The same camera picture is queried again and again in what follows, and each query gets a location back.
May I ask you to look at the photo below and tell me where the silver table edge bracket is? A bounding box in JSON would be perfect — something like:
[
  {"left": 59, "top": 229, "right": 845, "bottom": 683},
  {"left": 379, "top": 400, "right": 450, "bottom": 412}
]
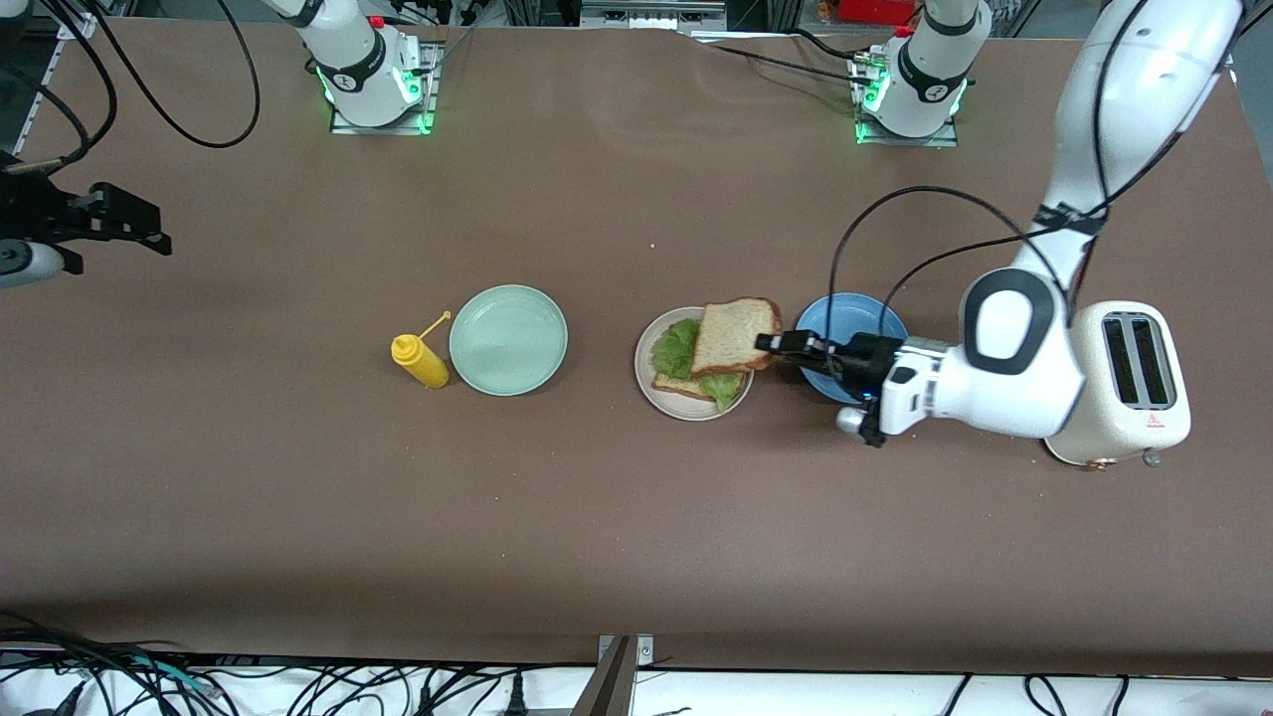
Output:
[{"left": 597, "top": 633, "right": 655, "bottom": 669}]

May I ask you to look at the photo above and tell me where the white toaster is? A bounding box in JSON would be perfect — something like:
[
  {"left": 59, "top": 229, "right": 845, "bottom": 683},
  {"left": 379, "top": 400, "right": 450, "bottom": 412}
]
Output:
[{"left": 1034, "top": 301, "right": 1192, "bottom": 468}]

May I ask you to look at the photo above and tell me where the pale green plate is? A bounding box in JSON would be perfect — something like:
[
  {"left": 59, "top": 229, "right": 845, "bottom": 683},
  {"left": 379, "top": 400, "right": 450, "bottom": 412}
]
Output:
[{"left": 449, "top": 284, "right": 569, "bottom": 398}]

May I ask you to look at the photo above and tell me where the red box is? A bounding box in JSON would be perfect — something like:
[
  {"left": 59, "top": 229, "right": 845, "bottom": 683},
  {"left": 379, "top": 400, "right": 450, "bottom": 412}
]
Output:
[{"left": 833, "top": 0, "right": 918, "bottom": 28}]

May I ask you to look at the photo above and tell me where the teal cable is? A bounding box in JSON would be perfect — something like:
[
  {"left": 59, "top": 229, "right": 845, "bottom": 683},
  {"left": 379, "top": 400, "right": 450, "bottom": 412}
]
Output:
[{"left": 124, "top": 654, "right": 220, "bottom": 697}]

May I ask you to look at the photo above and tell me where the beige plate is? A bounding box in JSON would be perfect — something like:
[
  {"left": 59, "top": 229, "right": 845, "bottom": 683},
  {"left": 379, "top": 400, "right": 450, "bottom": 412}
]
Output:
[{"left": 634, "top": 306, "right": 756, "bottom": 422}]

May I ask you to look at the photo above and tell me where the blue plate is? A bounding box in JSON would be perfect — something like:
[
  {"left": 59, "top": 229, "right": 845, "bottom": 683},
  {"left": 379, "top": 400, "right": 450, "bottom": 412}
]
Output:
[{"left": 796, "top": 292, "right": 911, "bottom": 406}]

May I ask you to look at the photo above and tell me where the brown bread slice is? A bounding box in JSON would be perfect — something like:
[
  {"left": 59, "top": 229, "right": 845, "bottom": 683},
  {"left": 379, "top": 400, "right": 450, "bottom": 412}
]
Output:
[
  {"left": 651, "top": 371, "right": 747, "bottom": 403},
  {"left": 689, "top": 297, "right": 784, "bottom": 380}
]

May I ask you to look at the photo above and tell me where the aluminium frame profile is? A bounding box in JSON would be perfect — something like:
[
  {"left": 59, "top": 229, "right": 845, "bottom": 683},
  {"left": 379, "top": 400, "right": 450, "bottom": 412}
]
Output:
[{"left": 15, "top": 10, "right": 97, "bottom": 155}]

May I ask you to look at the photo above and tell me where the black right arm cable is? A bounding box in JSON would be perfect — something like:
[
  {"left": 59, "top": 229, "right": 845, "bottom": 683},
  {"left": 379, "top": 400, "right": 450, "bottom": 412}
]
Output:
[{"left": 0, "top": 0, "right": 263, "bottom": 178}]

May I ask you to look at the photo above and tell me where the yellow mustard squeeze bottle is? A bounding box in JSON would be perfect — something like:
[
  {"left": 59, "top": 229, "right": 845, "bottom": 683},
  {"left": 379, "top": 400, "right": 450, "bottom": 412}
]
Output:
[{"left": 391, "top": 310, "right": 454, "bottom": 390}]

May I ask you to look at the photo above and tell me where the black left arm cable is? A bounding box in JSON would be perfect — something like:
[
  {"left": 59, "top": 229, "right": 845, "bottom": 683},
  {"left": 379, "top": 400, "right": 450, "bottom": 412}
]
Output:
[{"left": 825, "top": 0, "right": 1244, "bottom": 349}]

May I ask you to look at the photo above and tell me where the grey metal box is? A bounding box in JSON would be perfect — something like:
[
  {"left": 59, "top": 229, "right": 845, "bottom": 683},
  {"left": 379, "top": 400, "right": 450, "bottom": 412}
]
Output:
[{"left": 580, "top": 0, "right": 729, "bottom": 31}]

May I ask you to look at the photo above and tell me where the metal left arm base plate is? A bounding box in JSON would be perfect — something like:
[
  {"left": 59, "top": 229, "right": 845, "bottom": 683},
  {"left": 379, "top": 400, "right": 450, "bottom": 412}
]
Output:
[{"left": 855, "top": 55, "right": 961, "bottom": 148}]

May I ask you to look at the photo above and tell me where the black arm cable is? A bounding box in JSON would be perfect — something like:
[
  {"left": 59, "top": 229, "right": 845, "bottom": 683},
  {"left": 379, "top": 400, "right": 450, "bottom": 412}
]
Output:
[
  {"left": 825, "top": 0, "right": 1244, "bottom": 349},
  {"left": 0, "top": 0, "right": 263, "bottom": 178}
]

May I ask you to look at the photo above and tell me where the black equipment rack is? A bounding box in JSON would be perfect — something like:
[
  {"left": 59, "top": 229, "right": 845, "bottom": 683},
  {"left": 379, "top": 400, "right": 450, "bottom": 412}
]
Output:
[{"left": 502, "top": 0, "right": 583, "bottom": 28}]

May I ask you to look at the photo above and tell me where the black cable on table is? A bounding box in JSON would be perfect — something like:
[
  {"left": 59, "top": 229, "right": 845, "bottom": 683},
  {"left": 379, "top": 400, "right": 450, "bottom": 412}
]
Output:
[{"left": 686, "top": 28, "right": 881, "bottom": 89}]

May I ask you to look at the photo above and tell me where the dark grey metal post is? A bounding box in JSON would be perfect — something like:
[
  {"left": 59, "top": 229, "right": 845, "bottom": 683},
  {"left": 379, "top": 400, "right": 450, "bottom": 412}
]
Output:
[{"left": 570, "top": 636, "right": 634, "bottom": 716}]

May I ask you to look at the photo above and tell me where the green lettuce leaf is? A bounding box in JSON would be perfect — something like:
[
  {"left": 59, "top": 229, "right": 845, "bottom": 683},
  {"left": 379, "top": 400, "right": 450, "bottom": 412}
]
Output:
[{"left": 650, "top": 318, "right": 747, "bottom": 414}]

